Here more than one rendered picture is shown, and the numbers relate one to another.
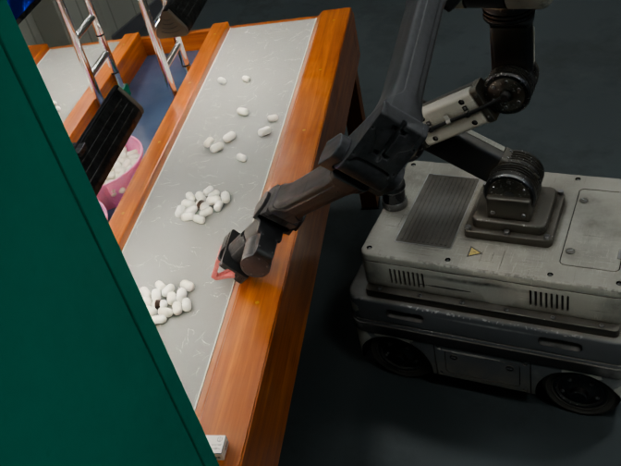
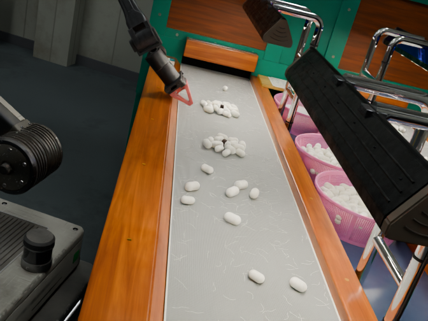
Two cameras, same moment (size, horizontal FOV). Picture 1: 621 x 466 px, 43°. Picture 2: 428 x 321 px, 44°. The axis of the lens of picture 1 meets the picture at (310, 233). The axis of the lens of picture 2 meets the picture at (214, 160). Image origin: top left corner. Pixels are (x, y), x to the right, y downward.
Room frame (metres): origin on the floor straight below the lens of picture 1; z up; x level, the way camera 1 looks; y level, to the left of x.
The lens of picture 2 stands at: (2.77, -0.38, 1.28)
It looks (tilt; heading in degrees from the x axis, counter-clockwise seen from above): 23 degrees down; 154
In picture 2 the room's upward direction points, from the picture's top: 15 degrees clockwise
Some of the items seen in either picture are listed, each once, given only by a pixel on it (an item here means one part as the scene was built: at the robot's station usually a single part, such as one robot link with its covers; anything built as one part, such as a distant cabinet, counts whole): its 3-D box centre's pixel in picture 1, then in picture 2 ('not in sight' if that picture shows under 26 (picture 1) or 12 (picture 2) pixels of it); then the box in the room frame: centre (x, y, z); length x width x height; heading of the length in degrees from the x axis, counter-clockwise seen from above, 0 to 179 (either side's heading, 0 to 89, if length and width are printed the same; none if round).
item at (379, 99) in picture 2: not in sight; (374, 90); (0.97, 1.13, 0.83); 0.30 x 0.06 x 0.07; 73
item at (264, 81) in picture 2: not in sight; (297, 88); (0.92, 0.79, 0.77); 0.33 x 0.15 x 0.01; 73
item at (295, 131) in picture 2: not in sight; (304, 117); (1.13, 0.73, 0.72); 0.27 x 0.27 x 0.10
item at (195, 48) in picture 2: not in sight; (220, 54); (0.77, 0.48, 0.83); 0.30 x 0.06 x 0.07; 73
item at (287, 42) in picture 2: (66, 190); (265, 13); (1.21, 0.41, 1.08); 0.62 x 0.08 x 0.07; 163
